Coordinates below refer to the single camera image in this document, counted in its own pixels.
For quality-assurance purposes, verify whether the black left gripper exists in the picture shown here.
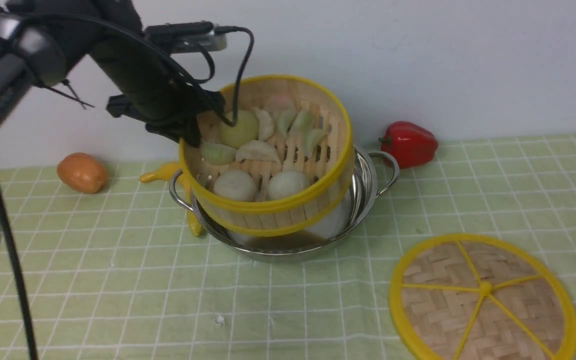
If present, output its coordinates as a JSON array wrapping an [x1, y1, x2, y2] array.
[[89, 33, 226, 148]]

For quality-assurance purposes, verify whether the yellow rimmed bamboo steamer basket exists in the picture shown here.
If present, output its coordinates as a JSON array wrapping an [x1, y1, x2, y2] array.
[[178, 74, 355, 238]]

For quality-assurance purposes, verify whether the yellow rimmed woven steamer lid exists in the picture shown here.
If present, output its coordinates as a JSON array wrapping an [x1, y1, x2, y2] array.
[[388, 233, 576, 360]]

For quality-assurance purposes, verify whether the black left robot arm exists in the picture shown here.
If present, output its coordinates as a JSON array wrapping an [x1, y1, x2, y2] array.
[[0, 0, 227, 147]]

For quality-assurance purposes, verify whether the stainless steel pot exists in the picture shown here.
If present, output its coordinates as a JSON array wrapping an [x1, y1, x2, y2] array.
[[168, 146, 400, 264]]

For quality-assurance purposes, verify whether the pale green dumpling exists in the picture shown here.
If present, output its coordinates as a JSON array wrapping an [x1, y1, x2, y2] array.
[[199, 141, 237, 166]]

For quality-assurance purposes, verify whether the yellow round bun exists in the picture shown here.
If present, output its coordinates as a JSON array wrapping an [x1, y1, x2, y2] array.
[[219, 109, 259, 150]]

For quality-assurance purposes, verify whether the yellow banana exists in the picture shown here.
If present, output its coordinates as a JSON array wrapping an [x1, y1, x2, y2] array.
[[139, 162, 205, 237]]

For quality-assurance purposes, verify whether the white dumpling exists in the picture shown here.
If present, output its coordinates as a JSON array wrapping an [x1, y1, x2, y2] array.
[[235, 140, 281, 164]]

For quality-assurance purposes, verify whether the white bun at front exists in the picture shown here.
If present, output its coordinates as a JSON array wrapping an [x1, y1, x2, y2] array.
[[212, 170, 258, 202]]

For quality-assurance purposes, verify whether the white round bun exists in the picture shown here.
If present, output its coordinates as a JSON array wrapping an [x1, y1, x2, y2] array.
[[267, 170, 312, 201]]

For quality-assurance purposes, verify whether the brown potato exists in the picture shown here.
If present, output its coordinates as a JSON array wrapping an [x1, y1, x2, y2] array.
[[56, 152, 109, 194]]

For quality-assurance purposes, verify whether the green checked tablecloth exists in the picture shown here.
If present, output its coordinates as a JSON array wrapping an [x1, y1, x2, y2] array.
[[0, 133, 576, 360]]

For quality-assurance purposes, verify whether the red bell pepper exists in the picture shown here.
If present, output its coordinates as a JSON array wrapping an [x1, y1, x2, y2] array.
[[378, 121, 439, 170]]

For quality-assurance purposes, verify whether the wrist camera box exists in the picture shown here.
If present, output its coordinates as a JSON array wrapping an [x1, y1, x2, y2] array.
[[144, 21, 227, 55]]

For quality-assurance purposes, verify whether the black camera cable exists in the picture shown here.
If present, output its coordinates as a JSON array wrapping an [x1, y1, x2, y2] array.
[[213, 26, 255, 128]]

